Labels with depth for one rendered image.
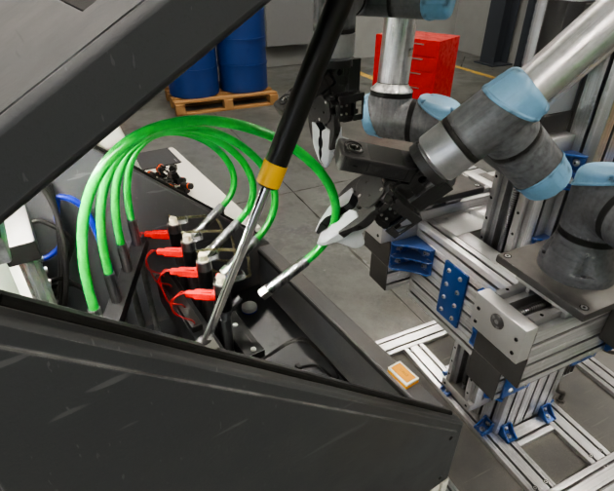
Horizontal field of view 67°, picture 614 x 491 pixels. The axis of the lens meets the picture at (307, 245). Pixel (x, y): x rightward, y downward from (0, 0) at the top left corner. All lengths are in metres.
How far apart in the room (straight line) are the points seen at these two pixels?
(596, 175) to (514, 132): 0.36
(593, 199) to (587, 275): 0.16
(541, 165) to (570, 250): 0.38
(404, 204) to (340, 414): 0.30
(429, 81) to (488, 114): 4.30
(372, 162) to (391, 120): 0.69
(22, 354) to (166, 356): 0.10
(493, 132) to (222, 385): 0.44
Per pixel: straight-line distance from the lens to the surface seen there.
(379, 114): 1.33
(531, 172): 0.70
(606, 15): 0.86
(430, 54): 4.90
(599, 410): 2.06
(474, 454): 1.76
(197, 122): 0.62
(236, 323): 0.94
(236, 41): 5.67
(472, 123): 0.64
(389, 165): 0.65
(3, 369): 0.34
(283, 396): 0.48
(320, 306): 1.02
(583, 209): 1.01
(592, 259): 1.05
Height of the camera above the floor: 1.61
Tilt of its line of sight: 33 degrees down
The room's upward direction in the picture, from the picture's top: straight up
